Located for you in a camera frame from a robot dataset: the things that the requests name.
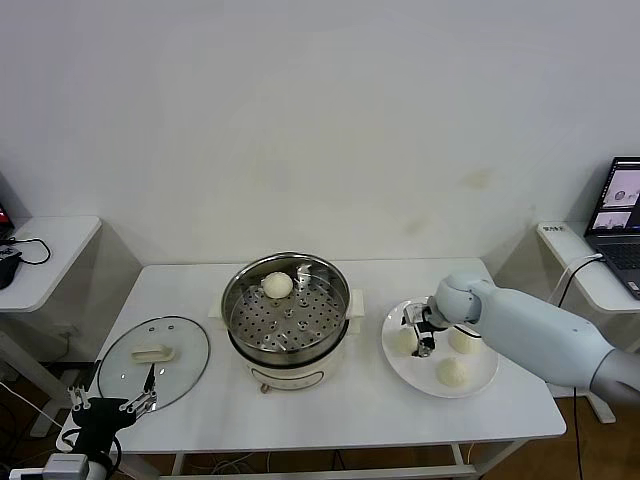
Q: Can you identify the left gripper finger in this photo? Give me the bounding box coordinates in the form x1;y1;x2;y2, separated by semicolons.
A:
119;361;159;417
66;359;100;412

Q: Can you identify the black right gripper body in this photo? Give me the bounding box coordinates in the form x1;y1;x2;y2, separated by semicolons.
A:
415;319;437;351

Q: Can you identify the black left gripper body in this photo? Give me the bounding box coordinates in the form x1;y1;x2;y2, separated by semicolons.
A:
69;396;135;454

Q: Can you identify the white steamed baozi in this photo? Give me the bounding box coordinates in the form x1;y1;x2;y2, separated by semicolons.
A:
393;329;417;355
262;271;294;300
448;324;485;355
434;357;470;389

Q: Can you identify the glass lid cream handle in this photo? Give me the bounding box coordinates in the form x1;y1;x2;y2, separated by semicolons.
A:
97;314;211;414

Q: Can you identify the stainless steel steamer basket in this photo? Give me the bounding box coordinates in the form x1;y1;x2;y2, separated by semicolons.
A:
221;253;350;366

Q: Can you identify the white round plate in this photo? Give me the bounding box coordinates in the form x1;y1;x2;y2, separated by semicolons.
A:
380;296;500;400

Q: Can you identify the cream electric cooker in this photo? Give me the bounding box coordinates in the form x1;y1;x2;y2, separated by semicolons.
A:
207;287;367;396

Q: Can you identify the white side desk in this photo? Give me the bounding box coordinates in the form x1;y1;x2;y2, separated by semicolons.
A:
537;219;640;426
0;215;142;436

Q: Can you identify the black computer mouse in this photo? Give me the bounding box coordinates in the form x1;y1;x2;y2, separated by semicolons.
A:
0;247;22;291

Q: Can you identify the grey laptop dark screen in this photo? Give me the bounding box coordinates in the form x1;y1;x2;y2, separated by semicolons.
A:
583;156;640;301

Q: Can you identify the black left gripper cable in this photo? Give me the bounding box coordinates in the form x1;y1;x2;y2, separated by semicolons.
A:
98;432;124;472

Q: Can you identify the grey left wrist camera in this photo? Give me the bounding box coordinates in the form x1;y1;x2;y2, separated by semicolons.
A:
9;452;90;480

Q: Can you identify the white floor cable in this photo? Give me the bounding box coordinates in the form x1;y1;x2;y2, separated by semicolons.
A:
207;452;274;476

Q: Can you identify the black mouse cable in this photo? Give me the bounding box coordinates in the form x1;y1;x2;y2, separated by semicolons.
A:
0;237;52;266

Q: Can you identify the white table frame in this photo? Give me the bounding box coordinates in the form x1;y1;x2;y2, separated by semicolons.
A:
94;439;476;480

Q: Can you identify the white laptop cable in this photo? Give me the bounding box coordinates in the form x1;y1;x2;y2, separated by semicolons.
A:
547;253;604;306

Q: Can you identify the black cable with adapter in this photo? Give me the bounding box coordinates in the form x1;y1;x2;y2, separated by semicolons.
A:
557;257;601;480

